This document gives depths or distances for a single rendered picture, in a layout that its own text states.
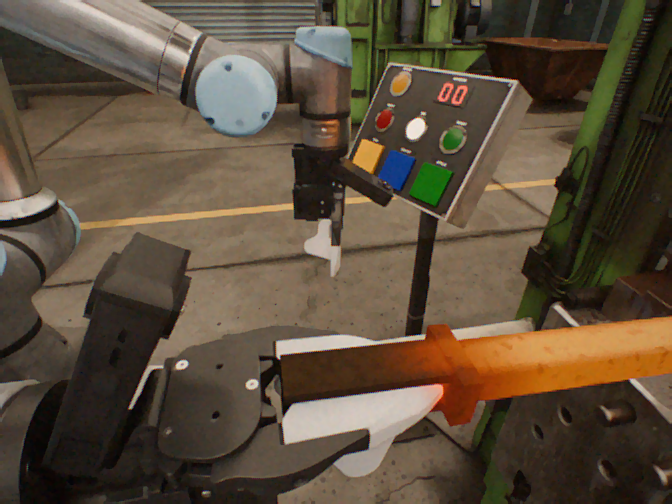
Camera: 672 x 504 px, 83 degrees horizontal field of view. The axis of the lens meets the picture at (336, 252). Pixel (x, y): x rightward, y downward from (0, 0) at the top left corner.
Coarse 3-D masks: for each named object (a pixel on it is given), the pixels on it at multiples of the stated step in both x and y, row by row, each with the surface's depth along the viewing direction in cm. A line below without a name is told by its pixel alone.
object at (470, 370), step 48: (432, 336) 22; (528, 336) 24; (576, 336) 24; (624, 336) 24; (288, 384) 19; (336, 384) 19; (384, 384) 19; (432, 384) 20; (480, 384) 20; (528, 384) 22; (576, 384) 23
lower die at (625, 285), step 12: (624, 276) 55; (636, 276) 55; (648, 276) 55; (660, 276) 55; (612, 288) 56; (624, 288) 54; (636, 288) 53; (648, 288) 53; (660, 288) 51; (612, 300) 56; (624, 300) 54; (636, 300) 53; (648, 300) 51; (660, 300) 49; (612, 312) 57; (624, 312) 55; (636, 312) 53; (648, 312) 51; (660, 312) 49
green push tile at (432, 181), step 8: (424, 168) 78; (432, 168) 77; (440, 168) 76; (424, 176) 78; (432, 176) 77; (440, 176) 75; (448, 176) 74; (416, 184) 79; (424, 184) 78; (432, 184) 76; (440, 184) 75; (448, 184) 75; (416, 192) 79; (424, 192) 77; (432, 192) 76; (440, 192) 75; (424, 200) 77; (432, 200) 76; (440, 200) 75
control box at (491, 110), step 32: (384, 96) 90; (416, 96) 83; (448, 96) 77; (480, 96) 73; (512, 96) 69; (384, 128) 88; (448, 128) 76; (480, 128) 72; (512, 128) 73; (352, 160) 95; (384, 160) 87; (416, 160) 81; (448, 160) 75; (480, 160) 72; (448, 192) 74; (480, 192) 77
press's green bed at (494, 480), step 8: (488, 472) 87; (496, 472) 83; (488, 480) 87; (496, 480) 84; (488, 488) 88; (496, 488) 84; (504, 488) 81; (488, 496) 89; (496, 496) 84; (504, 496) 81; (512, 496) 79
